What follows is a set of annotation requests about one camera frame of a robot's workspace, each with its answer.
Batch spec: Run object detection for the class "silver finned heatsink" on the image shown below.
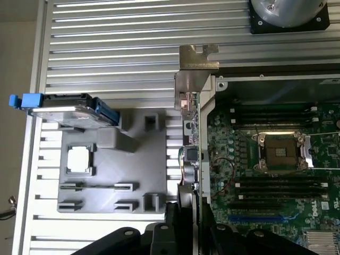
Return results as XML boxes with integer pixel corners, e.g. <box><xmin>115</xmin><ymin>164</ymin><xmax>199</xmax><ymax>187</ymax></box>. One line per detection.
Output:
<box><xmin>304</xmin><ymin>230</ymin><xmax>340</xmax><ymax>255</ymax></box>

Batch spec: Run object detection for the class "open metal PC case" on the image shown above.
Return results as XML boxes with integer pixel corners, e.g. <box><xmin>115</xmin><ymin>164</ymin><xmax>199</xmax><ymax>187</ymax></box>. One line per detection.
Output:
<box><xmin>199</xmin><ymin>71</ymin><xmax>340</xmax><ymax>255</ymax></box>

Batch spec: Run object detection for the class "thin red wire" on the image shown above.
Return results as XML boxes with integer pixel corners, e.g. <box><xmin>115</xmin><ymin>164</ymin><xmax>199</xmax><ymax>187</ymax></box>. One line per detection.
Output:
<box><xmin>209</xmin><ymin>156</ymin><xmax>240</xmax><ymax>198</ymax></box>

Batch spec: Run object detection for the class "hard disk with blue caddy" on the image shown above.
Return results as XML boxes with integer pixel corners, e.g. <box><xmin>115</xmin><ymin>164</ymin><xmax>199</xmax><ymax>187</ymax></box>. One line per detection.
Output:
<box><xmin>9</xmin><ymin>92</ymin><xmax>121</xmax><ymax>129</ymax></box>

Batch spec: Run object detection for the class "RAM stick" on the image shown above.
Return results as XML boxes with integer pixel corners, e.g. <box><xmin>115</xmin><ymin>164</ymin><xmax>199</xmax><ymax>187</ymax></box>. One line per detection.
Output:
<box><xmin>59</xmin><ymin>184</ymin><xmax>133</xmax><ymax>190</ymax></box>

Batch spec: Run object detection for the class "dark cable with metal clamp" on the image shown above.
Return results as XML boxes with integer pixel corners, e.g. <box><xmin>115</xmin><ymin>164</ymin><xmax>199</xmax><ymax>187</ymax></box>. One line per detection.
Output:
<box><xmin>0</xmin><ymin>195</ymin><xmax>17</xmax><ymax>219</ymax></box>

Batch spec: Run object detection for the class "black expansion slot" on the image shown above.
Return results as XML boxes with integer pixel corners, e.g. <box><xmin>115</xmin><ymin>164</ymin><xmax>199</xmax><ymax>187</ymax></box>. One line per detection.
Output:
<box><xmin>227</xmin><ymin>201</ymin><xmax>283</xmax><ymax>211</ymax></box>

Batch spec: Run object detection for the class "CPU socket with metal frame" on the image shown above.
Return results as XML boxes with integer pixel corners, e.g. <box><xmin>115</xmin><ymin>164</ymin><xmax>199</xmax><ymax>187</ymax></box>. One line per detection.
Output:
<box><xmin>251</xmin><ymin>129</ymin><xmax>312</xmax><ymax>176</ymax></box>

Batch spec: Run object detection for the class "blue expansion slot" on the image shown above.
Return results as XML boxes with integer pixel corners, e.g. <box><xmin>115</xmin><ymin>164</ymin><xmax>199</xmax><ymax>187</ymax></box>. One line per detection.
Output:
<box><xmin>229</xmin><ymin>215</ymin><xmax>290</xmax><ymax>224</ymax></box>

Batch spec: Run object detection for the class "black RAM slot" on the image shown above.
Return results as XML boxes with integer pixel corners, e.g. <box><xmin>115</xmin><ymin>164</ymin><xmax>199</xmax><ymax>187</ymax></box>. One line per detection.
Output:
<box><xmin>230</xmin><ymin>112</ymin><xmax>319</xmax><ymax>119</ymax></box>
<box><xmin>231</xmin><ymin>118</ymin><xmax>319</xmax><ymax>125</ymax></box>
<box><xmin>230</xmin><ymin>105</ymin><xmax>319</xmax><ymax>113</ymax></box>
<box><xmin>235</xmin><ymin>176</ymin><xmax>329</xmax><ymax>184</ymax></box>
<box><xmin>235</xmin><ymin>184</ymin><xmax>329</xmax><ymax>192</ymax></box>
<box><xmin>238</xmin><ymin>192</ymin><xmax>328</xmax><ymax>201</ymax></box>
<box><xmin>233</xmin><ymin>124</ymin><xmax>309</xmax><ymax>130</ymax></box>

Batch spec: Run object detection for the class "green Dell motherboard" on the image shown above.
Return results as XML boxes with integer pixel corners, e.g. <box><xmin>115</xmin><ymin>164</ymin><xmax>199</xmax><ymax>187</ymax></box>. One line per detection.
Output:
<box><xmin>206</xmin><ymin>102</ymin><xmax>340</xmax><ymax>255</ymax></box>

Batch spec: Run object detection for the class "grey printed parts rack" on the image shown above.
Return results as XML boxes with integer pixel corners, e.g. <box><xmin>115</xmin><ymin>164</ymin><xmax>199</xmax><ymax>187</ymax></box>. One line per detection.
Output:
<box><xmin>57</xmin><ymin>107</ymin><xmax>184</xmax><ymax>215</ymax></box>

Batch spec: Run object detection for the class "silver CPU chip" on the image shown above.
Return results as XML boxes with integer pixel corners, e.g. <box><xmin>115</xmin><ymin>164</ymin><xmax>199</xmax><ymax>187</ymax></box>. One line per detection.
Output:
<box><xmin>66</xmin><ymin>145</ymin><xmax>94</xmax><ymax>174</ymax></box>

